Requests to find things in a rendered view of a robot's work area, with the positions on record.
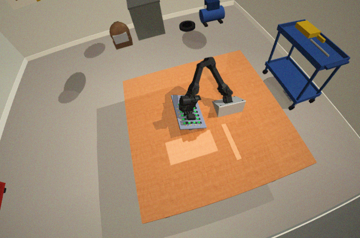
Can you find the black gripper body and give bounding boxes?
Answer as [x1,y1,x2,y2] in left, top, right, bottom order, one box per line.
[186,105,196,120]

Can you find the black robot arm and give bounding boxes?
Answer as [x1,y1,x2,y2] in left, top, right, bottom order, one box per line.
[179,57,233,112]

